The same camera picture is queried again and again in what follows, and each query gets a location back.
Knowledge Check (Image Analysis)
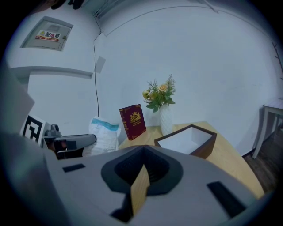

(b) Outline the white desk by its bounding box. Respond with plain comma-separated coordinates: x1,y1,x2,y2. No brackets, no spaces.
252,98,283,159

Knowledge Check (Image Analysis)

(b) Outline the dark brown tissue box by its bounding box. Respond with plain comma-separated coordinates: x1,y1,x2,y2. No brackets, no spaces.
154,124,218,160

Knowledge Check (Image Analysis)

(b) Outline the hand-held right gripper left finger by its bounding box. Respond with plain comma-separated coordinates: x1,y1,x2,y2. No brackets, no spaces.
22,145,146,226

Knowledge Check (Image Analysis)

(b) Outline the white plastic bag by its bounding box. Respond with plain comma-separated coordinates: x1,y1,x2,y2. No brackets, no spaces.
84,116,122,157

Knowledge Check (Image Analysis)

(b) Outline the dark red coat rack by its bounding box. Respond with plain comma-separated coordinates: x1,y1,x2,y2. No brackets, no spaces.
272,41,283,81

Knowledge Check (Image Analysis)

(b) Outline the dark red hardcover book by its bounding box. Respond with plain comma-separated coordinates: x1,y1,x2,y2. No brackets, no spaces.
119,103,147,141

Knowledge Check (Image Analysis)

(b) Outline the yellow flower bouquet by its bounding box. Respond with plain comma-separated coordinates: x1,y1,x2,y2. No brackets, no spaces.
142,74,176,113

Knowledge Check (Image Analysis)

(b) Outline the white ribbed vase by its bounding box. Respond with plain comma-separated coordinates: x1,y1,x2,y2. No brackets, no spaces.
159,103,174,136

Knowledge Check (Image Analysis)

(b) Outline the white wall plate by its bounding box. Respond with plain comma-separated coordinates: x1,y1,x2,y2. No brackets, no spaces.
95,56,107,74

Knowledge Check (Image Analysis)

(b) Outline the grey wall electrical panel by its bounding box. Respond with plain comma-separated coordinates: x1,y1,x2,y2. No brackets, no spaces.
20,16,74,53

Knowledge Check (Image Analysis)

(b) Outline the grey wall cable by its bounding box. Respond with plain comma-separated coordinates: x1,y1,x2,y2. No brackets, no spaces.
92,30,102,117

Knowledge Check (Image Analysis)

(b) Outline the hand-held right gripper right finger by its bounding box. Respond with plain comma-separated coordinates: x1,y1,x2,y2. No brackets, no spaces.
132,145,266,226

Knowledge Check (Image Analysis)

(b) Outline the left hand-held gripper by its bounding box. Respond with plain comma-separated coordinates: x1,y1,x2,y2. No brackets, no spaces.
19,114,97,160

